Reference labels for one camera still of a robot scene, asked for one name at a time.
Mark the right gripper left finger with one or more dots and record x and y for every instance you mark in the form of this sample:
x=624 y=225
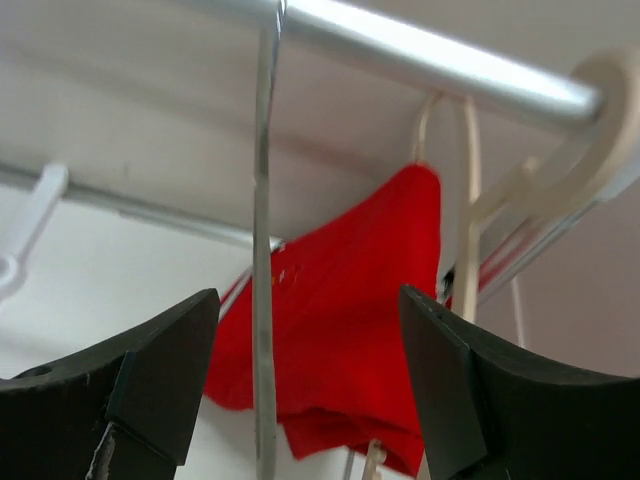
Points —
x=124 y=408

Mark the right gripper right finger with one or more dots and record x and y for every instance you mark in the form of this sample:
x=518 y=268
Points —
x=489 y=409

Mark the cream wooden hanger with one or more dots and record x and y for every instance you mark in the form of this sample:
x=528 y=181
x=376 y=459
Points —
x=610 y=151

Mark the grey metal trouser hanger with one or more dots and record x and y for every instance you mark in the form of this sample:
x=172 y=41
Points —
x=264 y=382

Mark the red garment with white stripes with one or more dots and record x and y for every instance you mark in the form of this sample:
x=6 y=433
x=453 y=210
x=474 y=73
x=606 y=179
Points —
x=341 y=373

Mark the white and silver clothes rack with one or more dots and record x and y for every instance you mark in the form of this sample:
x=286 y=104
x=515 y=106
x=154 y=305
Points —
x=153 y=100

